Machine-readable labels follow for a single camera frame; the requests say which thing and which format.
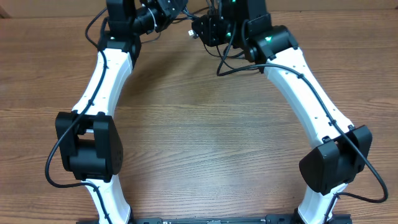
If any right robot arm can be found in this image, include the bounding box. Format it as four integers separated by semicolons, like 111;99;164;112
192;1;373;223

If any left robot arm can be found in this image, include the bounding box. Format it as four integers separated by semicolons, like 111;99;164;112
45;0;187;223

